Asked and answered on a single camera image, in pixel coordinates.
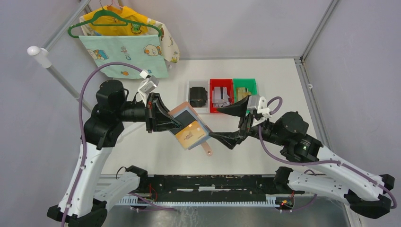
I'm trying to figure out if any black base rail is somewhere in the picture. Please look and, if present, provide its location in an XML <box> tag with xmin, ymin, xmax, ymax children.
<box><xmin>135</xmin><ymin>175</ymin><xmax>292</xmax><ymax>202</ymax></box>

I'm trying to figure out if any mint cartoon print cloth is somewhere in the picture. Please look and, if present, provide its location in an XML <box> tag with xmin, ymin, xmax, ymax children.
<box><xmin>79</xmin><ymin>35</ymin><xmax>169</xmax><ymax>78</ymax></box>

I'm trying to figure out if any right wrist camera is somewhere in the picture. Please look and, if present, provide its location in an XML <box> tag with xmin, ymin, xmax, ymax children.
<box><xmin>246</xmin><ymin>95</ymin><xmax>272</xmax><ymax>120</ymax></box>

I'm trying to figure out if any red plastic bin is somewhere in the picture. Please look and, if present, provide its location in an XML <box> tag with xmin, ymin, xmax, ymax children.
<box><xmin>209</xmin><ymin>79</ymin><xmax>234</xmax><ymax>113</ymax></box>

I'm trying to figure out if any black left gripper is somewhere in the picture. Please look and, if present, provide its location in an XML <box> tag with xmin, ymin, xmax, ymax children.
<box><xmin>116</xmin><ymin>92</ymin><xmax>183</xmax><ymax>132</ymax></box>

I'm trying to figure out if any white cable duct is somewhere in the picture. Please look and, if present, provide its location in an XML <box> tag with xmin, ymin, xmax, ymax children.
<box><xmin>116</xmin><ymin>195</ymin><xmax>285</xmax><ymax>208</ymax></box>

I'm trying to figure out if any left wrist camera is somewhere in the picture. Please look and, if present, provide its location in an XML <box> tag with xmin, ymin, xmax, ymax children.
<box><xmin>138</xmin><ymin>75</ymin><xmax>159</xmax><ymax>103</ymax></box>

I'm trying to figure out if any gold credit card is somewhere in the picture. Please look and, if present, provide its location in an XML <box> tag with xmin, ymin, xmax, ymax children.
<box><xmin>174</xmin><ymin>121</ymin><xmax>209</xmax><ymax>149</ymax></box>

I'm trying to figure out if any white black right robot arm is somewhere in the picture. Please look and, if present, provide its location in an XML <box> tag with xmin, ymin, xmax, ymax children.
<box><xmin>210</xmin><ymin>95</ymin><xmax>397</xmax><ymax>219</ymax></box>

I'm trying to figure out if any gold cards stack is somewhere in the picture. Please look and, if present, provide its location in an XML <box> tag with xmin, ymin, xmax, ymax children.
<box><xmin>236</xmin><ymin>87</ymin><xmax>252</xmax><ymax>101</ymax></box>

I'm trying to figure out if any silver cards stack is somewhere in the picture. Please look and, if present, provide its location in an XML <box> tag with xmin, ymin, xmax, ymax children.
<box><xmin>212</xmin><ymin>87</ymin><xmax>230</xmax><ymax>108</ymax></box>

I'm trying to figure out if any green plastic bin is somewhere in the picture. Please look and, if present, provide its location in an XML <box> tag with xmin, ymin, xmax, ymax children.
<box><xmin>232</xmin><ymin>79</ymin><xmax>258</xmax><ymax>103</ymax></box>

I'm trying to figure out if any green clothes hanger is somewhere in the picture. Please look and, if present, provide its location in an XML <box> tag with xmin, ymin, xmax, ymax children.
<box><xmin>67</xmin><ymin>7</ymin><xmax>163</xmax><ymax>39</ymax></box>

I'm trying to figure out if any yellow child shirt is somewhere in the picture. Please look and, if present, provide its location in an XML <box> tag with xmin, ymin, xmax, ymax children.
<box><xmin>81</xmin><ymin>5</ymin><xmax>158</xmax><ymax>36</ymax></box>

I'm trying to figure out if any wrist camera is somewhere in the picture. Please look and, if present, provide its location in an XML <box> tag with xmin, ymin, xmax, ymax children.
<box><xmin>246</xmin><ymin>95</ymin><xmax>272</xmax><ymax>120</ymax></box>
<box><xmin>138</xmin><ymin>75</ymin><xmax>159</xmax><ymax>103</ymax></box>

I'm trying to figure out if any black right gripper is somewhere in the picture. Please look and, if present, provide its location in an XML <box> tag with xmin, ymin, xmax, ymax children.
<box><xmin>208</xmin><ymin>94</ymin><xmax>286</xmax><ymax>148</ymax></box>

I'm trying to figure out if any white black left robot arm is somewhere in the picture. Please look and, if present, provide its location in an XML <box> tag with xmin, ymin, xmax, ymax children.
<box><xmin>47</xmin><ymin>80</ymin><xmax>182</xmax><ymax>227</ymax></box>

